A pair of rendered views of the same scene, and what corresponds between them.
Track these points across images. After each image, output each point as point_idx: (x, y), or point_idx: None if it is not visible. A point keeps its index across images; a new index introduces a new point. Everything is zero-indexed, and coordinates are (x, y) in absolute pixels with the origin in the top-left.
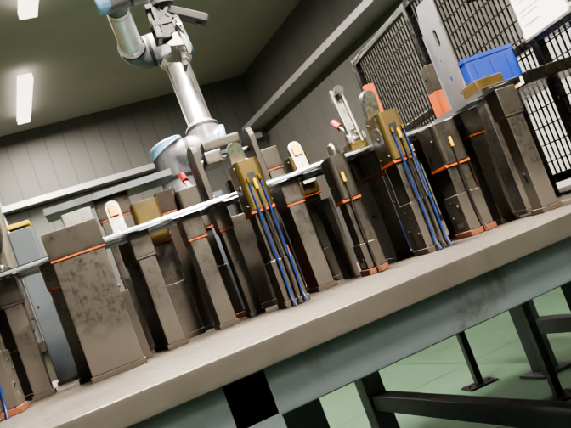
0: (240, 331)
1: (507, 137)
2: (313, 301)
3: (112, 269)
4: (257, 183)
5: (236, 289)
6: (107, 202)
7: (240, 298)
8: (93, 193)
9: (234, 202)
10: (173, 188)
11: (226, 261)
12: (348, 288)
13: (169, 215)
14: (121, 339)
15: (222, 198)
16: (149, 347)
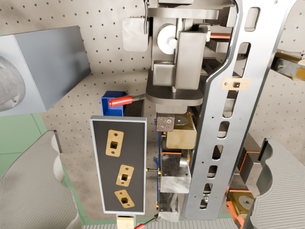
0: (284, 87)
1: None
2: (294, 51)
3: (258, 144)
4: None
5: (76, 45)
6: (185, 166)
7: (80, 44)
8: (145, 185)
9: (220, 64)
10: (3, 102)
11: (66, 49)
12: (302, 31)
13: (252, 120)
14: None
15: (264, 83)
16: None
